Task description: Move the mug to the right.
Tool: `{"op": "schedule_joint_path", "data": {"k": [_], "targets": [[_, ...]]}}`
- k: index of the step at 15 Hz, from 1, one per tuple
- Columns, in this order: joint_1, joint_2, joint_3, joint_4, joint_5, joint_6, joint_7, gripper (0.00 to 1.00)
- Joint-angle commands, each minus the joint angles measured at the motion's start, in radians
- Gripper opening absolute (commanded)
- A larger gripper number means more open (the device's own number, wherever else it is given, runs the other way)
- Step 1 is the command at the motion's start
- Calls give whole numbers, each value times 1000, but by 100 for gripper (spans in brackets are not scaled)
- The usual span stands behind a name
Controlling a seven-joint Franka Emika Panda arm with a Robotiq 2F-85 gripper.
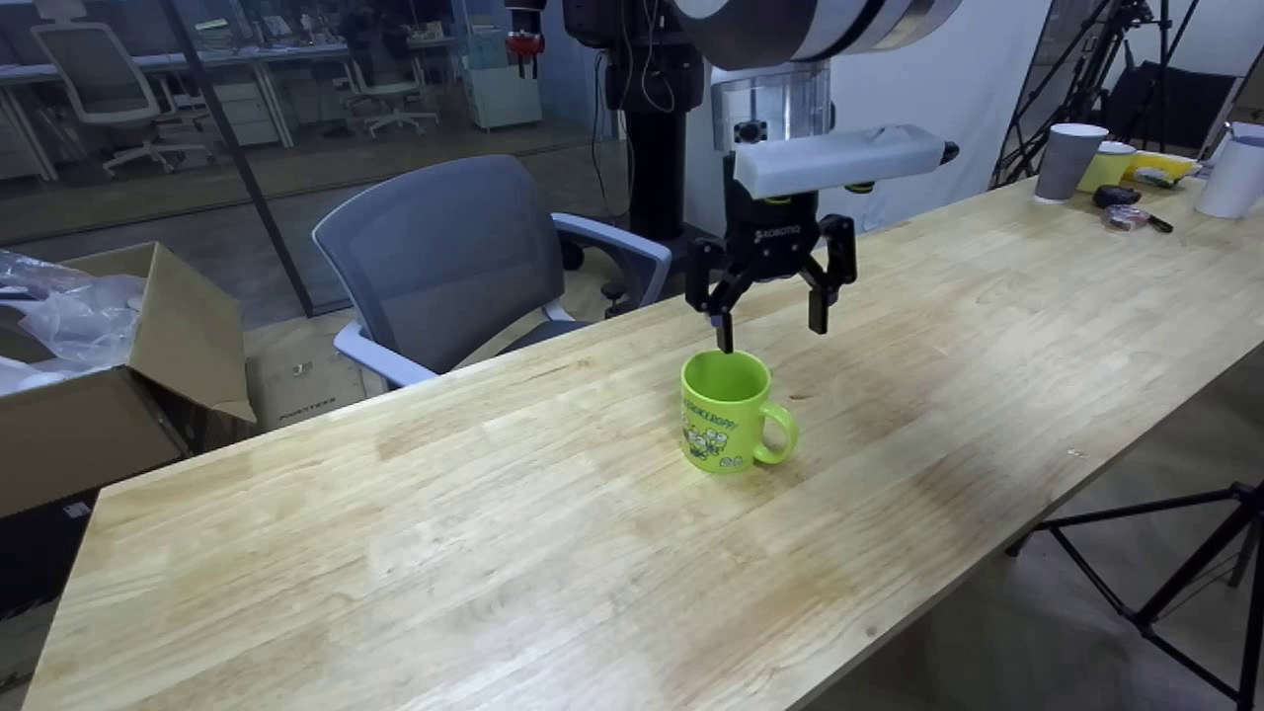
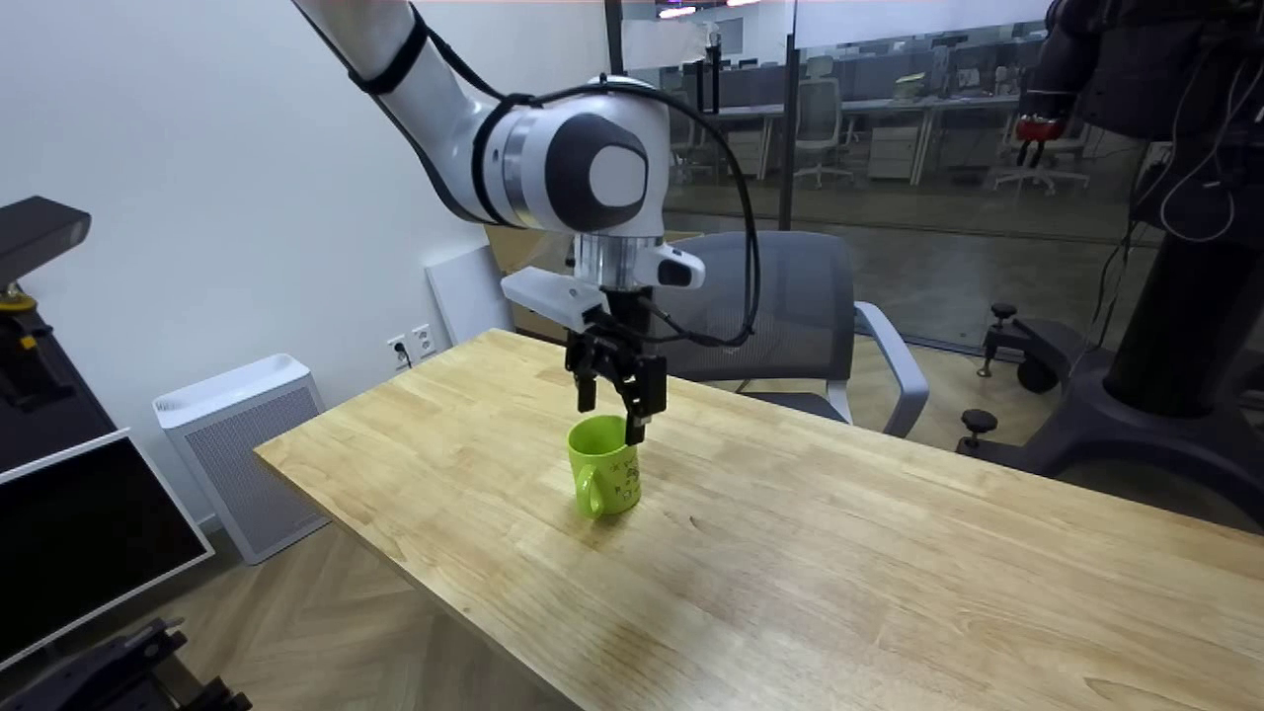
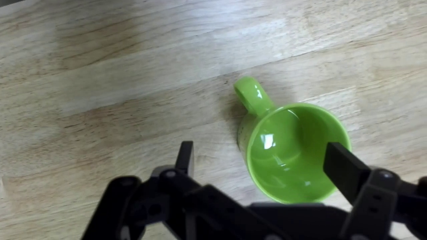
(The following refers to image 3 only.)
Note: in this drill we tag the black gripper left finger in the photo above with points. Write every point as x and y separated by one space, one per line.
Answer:
178 201

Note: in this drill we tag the green ceramic mug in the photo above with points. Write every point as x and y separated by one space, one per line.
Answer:
291 153

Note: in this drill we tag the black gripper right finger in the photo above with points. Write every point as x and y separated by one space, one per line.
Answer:
378 200

